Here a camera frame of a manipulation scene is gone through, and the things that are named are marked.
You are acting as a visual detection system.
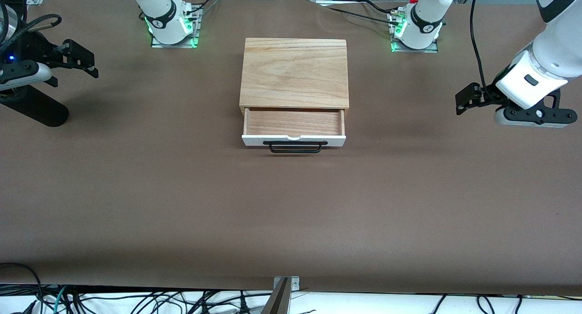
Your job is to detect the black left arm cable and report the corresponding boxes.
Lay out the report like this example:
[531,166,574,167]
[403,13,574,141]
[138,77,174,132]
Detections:
[471,0,495,101]

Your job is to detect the black cylindrical vase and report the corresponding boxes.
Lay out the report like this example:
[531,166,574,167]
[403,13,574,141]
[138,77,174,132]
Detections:
[0,85,70,127]

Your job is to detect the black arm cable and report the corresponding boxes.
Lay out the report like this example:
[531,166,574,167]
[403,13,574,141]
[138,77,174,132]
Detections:
[471,0,495,101]
[0,14,62,48]

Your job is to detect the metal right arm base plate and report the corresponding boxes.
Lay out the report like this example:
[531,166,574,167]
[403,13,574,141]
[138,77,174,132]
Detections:
[151,7,201,48]

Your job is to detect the metal table edge bracket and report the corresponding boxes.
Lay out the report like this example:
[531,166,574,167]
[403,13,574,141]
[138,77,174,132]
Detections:
[273,276,301,292]

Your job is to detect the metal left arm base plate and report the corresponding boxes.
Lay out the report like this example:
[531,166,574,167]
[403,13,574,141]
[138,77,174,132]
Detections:
[390,9,440,54]

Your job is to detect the teal floor cable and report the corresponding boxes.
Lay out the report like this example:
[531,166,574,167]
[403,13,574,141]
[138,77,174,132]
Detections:
[51,286,68,314]

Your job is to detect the white drawer with black handle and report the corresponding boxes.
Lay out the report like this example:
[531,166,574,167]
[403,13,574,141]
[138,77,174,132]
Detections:
[242,107,346,154]

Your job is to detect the aluminium profile bar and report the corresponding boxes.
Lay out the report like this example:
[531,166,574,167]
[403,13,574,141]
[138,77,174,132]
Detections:
[261,278,291,314]

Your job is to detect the brown table cover sheet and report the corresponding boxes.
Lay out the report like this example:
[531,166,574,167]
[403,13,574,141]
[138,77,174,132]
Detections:
[0,0,582,297]

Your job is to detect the black floor cable bundle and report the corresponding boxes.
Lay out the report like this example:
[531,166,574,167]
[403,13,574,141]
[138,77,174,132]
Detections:
[0,262,319,314]

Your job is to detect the wooden drawer cabinet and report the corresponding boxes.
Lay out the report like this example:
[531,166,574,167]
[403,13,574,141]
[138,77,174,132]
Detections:
[240,38,350,117]

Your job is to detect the black base power cable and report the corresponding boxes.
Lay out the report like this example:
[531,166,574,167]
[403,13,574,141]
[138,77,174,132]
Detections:
[318,0,403,27]

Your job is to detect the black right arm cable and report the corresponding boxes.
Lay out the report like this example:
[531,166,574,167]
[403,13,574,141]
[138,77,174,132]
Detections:
[0,14,62,48]

